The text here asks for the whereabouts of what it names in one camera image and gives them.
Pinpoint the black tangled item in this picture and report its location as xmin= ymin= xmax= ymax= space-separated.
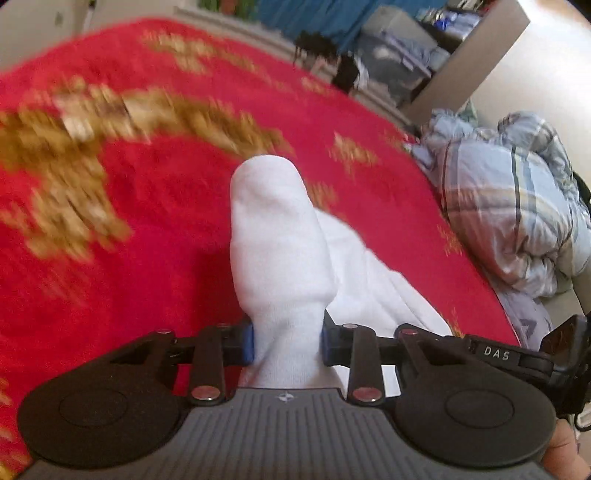
xmin=294 ymin=31 xmax=366 ymax=95

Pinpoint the green plant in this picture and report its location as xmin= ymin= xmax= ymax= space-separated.
xmin=198 ymin=0 xmax=259 ymax=16

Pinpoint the grey printed cloth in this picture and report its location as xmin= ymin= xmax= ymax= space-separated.
xmin=495 ymin=285 xmax=556 ymax=348

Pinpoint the red blanket with gold pattern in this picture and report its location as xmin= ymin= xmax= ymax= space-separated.
xmin=0 ymin=17 xmax=522 ymax=476

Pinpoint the pile of blue clothes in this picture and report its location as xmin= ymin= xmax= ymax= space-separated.
xmin=356 ymin=7 xmax=467 ymax=104

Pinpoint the wooden wardrobe with clothes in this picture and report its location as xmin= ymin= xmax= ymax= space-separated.
xmin=405 ymin=0 xmax=532 ymax=126

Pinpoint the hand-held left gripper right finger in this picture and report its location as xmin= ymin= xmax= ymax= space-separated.
xmin=320 ymin=311 xmax=467 ymax=407

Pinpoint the plaid light blue duvet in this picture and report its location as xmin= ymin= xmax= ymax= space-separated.
xmin=405 ymin=110 xmax=585 ymax=297

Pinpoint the blue curtain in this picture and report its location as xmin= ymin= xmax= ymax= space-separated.
xmin=257 ymin=0 xmax=450 ymax=52

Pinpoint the white sock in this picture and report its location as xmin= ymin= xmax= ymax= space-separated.
xmin=318 ymin=213 xmax=454 ymax=398
xmin=229 ymin=154 xmax=336 ymax=389

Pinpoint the person's right hand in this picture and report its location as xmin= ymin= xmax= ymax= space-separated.
xmin=541 ymin=418 xmax=581 ymax=472

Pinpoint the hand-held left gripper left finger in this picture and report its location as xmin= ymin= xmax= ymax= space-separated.
xmin=111 ymin=322 xmax=256 ymax=407

